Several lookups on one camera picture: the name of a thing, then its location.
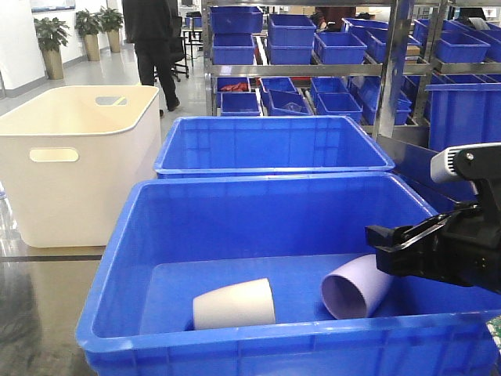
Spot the large blue bin front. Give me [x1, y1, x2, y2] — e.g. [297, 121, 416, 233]
[76, 172, 500, 375]

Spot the potted plant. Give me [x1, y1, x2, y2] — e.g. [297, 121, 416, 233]
[99, 7, 123, 53]
[34, 17, 69, 80]
[75, 9, 101, 62]

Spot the potted plant left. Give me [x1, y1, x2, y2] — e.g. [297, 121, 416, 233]
[34, 17, 69, 80]

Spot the potted plant middle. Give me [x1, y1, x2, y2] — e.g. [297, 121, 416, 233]
[75, 9, 101, 62]

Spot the tall blue bin right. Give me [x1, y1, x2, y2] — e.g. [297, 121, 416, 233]
[426, 82, 500, 151]

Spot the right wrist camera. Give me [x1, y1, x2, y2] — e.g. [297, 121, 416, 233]
[430, 142, 500, 183]

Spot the person in black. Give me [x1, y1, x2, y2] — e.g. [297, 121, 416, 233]
[122, 0, 180, 112]

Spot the beige cup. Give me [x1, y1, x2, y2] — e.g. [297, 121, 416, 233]
[193, 278, 276, 330]

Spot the black office chair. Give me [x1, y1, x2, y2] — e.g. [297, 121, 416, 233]
[170, 16, 189, 82]

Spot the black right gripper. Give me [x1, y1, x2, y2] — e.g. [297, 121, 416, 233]
[365, 176, 500, 294]

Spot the large blue bin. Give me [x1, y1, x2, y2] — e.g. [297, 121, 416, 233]
[76, 172, 500, 375]
[153, 116, 395, 179]

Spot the metal shelf rack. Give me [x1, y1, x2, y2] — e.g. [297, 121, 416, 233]
[201, 1, 500, 139]

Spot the cream plastic bin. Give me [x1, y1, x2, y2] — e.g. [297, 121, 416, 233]
[1, 85, 161, 248]

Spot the large blue bin rear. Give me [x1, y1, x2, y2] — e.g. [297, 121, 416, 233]
[153, 116, 395, 179]

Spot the potted plant right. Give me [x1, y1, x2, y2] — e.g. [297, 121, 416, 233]
[99, 7, 123, 53]

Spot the purple cup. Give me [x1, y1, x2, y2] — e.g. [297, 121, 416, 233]
[320, 254, 393, 320]

